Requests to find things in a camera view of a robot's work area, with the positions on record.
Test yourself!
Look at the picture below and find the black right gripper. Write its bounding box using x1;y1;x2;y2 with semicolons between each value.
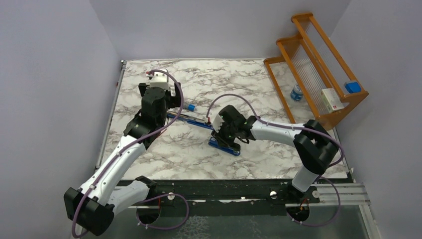
211;120;238;147

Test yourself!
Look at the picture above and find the blue black stapler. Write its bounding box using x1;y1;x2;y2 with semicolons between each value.
178;114;213;130

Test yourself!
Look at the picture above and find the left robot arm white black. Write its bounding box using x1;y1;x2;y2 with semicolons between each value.
64;81;184;239

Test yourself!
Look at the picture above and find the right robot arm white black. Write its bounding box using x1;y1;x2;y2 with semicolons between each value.
211;105;340;203

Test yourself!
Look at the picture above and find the grey blue small cylinder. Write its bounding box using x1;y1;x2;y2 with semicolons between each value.
183;103;196;112

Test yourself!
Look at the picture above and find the blue lidded small jar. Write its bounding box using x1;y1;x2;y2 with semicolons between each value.
290;83;304;102

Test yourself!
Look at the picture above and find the white red carton box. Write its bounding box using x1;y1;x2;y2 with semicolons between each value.
320;88;344;113

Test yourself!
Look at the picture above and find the orange wooden tiered rack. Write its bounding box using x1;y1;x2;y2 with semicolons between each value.
263;12;369;130

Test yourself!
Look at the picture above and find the blue block on rack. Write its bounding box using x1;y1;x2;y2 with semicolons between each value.
344;81;362;94

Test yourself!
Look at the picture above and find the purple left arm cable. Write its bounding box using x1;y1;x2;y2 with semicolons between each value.
71;69;190;239

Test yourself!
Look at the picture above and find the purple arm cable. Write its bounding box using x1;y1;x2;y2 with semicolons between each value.
206;94;345;228
71;69;190;239

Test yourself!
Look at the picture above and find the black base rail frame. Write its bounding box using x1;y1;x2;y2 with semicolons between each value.
79;178;370;219

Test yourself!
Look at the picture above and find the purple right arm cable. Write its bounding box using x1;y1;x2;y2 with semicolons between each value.
206;94;345;228

